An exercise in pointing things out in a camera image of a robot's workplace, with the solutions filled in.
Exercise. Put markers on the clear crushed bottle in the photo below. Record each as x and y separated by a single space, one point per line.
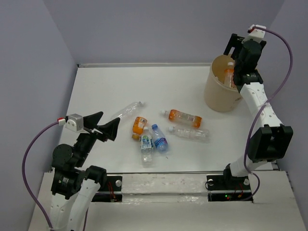
128 112

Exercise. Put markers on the beige plastic bin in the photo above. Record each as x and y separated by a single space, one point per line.
217 95

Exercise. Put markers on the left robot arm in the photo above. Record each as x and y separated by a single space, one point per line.
73 189

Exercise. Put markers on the green label water bottle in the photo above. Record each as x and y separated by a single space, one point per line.
146 147

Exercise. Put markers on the clear bottle white cap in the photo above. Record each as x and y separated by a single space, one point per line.
191 134

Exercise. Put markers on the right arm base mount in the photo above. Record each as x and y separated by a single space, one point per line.
222 190

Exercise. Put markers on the orange tea bottle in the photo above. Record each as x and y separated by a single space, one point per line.
182 118
228 75

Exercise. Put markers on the blue cap water bottle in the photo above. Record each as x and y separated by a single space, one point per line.
159 139

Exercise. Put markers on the orange juice bottle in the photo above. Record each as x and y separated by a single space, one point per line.
138 126

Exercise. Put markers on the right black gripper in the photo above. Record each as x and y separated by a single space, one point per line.
235 41

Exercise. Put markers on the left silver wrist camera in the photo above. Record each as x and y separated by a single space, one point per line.
74 122

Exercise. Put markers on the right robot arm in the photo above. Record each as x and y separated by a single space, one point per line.
268 138

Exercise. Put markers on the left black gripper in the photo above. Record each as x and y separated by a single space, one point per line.
110 129

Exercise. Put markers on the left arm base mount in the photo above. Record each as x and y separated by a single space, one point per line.
111 191

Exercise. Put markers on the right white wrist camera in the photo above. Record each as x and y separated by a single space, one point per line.
256 33

